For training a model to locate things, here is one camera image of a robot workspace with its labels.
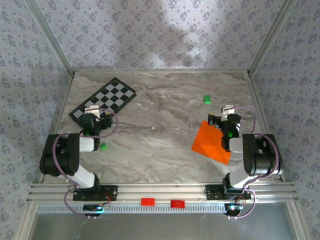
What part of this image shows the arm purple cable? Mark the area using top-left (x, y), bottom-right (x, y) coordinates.
top-left (228, 106), bottom-right (280, 221)
top-left (53, 107), bottom-right (118, 220)

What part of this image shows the grey slotted cable duct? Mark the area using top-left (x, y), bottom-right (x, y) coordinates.
top-left (36, 202), bottom-right (227, 215)

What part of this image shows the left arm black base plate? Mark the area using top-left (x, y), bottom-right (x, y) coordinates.
top-left (72, 184), bottom-right (118, 202)

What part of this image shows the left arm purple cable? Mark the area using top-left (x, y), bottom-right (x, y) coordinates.
top-left (53, 107), bottom-right (118, 220)

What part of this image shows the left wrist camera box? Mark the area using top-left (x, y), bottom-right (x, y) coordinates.
top-left (84, 104), bottom-right (101, 118)

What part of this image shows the red toy block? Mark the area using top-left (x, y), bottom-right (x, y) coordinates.
top-left (170, 199), bottom-right (186, 209)
top-left (140, 197), bottom-right (156, 207)

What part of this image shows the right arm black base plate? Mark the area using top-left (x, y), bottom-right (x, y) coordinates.
top-left (205, 184), bottom-right (252, 201)

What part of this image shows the orange paper sheet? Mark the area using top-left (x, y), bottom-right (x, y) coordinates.
top-left (190, 120), bottom-right (232, 166)

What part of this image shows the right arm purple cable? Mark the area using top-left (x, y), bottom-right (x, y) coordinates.
top-left (228, 106), bottom-right (280, 221)

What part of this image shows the aluminium side rail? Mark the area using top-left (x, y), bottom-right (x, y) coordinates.
top-left (246, 71), bottom-right (287, 183)
top-left (38, 71), bottom-right (76, 185)

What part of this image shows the aluminium mounting rail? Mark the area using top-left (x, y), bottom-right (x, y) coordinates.
top-left (26, 181), bottom-right (300, 204)

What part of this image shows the aluminium corner post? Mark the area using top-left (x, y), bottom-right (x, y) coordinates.
top-left (24, 0), bottom-right (76, 77)
top-left (246, 0), bottom-right (300, 77)

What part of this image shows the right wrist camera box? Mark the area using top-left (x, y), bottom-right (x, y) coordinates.
top-left (220, 104), bottom-right (237, 121)

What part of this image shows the black grey chessboard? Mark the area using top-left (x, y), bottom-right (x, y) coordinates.
top-left (68, 76), bottom-right (138, 127)

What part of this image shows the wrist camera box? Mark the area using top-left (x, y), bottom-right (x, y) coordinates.
top-left (220, 104), bottom-right (237, 121)
top-left (84, 104), bottom-right (101, 118)

